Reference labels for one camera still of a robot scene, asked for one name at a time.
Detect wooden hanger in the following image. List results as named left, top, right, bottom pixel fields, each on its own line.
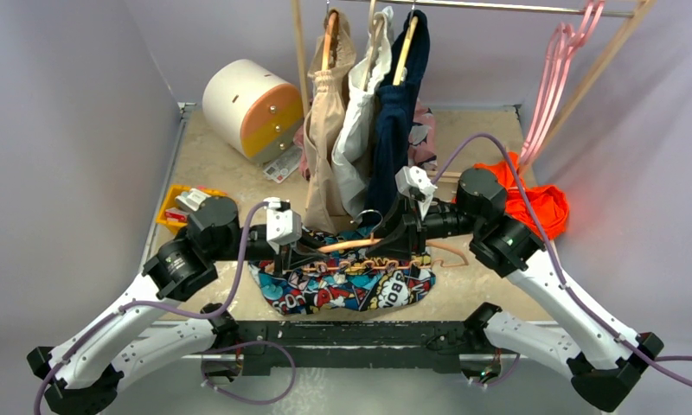
left=277, top=215, right=469, bottom=274

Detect pink patterned garment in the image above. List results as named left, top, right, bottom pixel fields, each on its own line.
left=408, top=100, right=438, bottom=171

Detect white round drawer cabinet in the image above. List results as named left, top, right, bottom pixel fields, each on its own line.
left=202, top=59, right=304, bottom=165

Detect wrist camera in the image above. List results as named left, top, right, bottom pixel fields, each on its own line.
left=395, top=166, right=438, bottom=219
left=264, top=197, right=303, bottom=255

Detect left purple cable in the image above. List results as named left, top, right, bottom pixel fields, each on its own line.
left=33, top=200, right=272, bottom=415

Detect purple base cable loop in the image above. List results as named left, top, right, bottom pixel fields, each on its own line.
left=199, top=340, right=299, bottom=405

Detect yellow plastic bin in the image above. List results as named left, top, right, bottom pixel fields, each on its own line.
left=155, top=184, right=227, bottom=235

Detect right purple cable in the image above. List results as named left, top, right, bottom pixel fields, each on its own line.
left=432, top=132, right=692, bottom=380

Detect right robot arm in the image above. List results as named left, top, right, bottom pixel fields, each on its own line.
left=368, top=167, right=663, bottom=412

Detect beige hanging shorts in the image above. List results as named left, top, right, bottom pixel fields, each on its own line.
left=304, top=8, right=356, bottom=233

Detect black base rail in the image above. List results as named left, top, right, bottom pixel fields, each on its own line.
left=238, top=321, right=495, bottom=376

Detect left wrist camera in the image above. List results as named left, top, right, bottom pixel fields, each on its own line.
left=264, top=197, right=303, bottom=255

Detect paper label card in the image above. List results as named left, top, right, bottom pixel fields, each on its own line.
left=263, top=145, right=303, bottom=184

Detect colourful comic print shorts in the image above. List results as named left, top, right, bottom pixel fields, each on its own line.
left=248, top=248, right=436, bottom=316

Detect navy hanging shorts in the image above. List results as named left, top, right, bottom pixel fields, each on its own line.
left=363, top=10, right=431, bottom=225

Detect wooden clothes rack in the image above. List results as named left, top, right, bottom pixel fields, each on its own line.
left=290, top=0, right=657, bottom=184

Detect pink plastic hanger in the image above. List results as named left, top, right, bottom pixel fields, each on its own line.
left=518, top=1, right=606, bottom=172

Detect white hanging shorts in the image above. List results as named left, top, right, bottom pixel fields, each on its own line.
left=330, top=6, right=394, bottom=217

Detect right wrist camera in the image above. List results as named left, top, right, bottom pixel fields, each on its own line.
left=395, top=166, right=438, bottom=219

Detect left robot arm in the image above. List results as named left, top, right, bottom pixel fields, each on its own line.
left=27, top=195, right=326, bottom=414

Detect orange garment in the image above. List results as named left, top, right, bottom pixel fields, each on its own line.
left=474, top=160, right=570, bottom=240

